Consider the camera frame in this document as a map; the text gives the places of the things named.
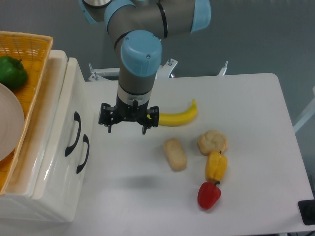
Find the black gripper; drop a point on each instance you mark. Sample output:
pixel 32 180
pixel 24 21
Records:
pixel 146 117

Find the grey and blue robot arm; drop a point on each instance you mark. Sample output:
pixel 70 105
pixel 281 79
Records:
pixel 136 29

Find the white drawer cabinet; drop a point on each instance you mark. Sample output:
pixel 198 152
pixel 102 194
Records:
pixel 17 202

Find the yellow banana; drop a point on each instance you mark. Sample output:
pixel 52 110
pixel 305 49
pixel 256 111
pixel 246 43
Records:
pixel 178 119

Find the oblong bread loaf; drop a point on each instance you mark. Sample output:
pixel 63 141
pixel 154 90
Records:
pixel 175 154

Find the round bread roll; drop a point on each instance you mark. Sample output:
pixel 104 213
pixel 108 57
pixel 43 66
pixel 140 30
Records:
pixel 212 140

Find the yellow bell pepper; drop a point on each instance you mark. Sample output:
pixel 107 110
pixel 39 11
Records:
pixel 216 166

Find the red bell pepper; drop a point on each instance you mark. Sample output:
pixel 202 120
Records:
pixel 208 194

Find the orange woven basket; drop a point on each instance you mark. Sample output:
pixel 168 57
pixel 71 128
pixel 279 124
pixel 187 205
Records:
pixel 34 51

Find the beige round plate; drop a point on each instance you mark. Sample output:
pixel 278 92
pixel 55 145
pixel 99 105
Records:
pixel 11 121

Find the green bell pepper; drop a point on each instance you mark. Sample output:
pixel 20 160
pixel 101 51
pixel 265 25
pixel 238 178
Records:
pixel 12 72

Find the black device at edge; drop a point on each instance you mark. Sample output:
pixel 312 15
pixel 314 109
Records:
pixel 307 211

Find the black lower drawer handle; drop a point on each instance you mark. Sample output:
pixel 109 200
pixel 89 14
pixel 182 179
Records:
pixel 85 154

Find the white post at right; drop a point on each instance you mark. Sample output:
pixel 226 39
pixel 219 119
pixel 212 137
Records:
pixel 305 115

